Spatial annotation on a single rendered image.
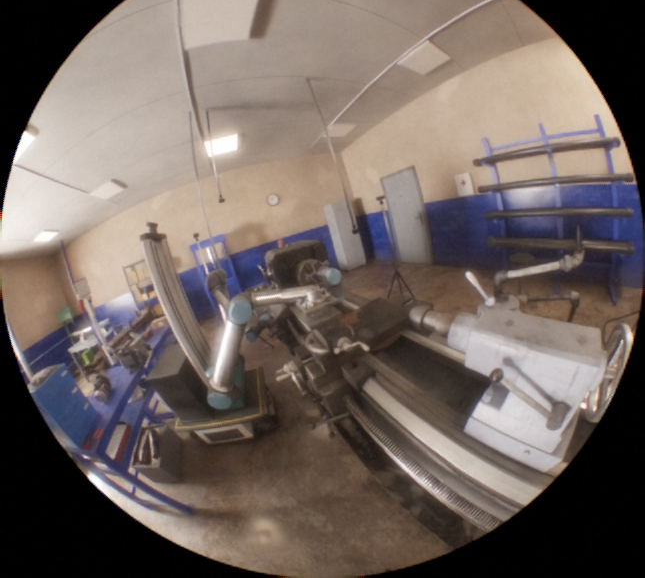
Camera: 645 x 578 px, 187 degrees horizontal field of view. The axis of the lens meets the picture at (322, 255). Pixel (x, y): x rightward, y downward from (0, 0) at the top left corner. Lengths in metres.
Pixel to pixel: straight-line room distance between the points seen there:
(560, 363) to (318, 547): 1.43
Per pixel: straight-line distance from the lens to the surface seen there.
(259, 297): 1.19
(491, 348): 0.54
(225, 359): 1.17
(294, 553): 1.61
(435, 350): 0.97
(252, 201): 5.08
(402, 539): 1.50
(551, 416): 0.56
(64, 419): 1.62
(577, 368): 0.54
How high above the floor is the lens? 1.49
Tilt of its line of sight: 10 degrees down
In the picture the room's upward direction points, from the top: 16 degrees counter-clockwise
